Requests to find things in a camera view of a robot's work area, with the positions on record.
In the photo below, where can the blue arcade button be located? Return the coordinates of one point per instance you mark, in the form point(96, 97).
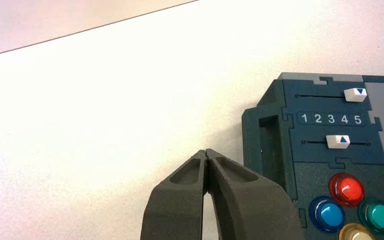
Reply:
point(327, 214)

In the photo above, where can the white slider with down arrow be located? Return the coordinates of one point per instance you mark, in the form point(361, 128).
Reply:
point(355, 94)

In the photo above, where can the white slider with up arrow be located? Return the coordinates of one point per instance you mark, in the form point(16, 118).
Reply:
point(337, 141)

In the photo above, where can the red arcade button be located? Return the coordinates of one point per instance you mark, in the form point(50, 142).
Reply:
point(346, 189)

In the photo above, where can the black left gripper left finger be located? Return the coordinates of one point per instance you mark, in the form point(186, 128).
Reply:
point(175, 205)

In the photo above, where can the green arcade button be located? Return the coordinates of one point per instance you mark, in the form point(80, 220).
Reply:
point(376, 216)

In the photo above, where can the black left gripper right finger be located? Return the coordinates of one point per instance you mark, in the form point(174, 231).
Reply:
point(251, 205)

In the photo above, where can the yellow arcade button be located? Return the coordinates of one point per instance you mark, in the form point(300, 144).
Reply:
point(355, 232)

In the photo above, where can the dark teal puzzle box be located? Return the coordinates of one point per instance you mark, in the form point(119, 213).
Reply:
point(328, 165)

